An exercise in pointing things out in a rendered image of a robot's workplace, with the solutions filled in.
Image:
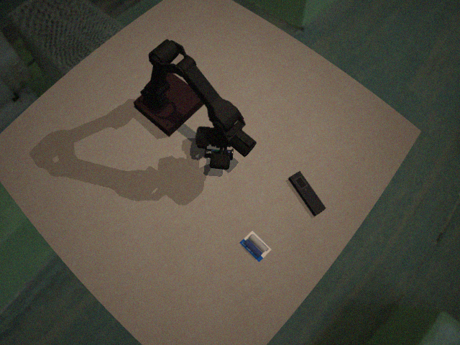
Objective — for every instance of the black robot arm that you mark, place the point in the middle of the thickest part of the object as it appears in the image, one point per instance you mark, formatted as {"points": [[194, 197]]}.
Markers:
{"points": [[226, 118]]}

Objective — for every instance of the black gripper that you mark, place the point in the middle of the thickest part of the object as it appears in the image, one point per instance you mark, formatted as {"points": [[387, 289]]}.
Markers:
{"points": [[220, 159]]}

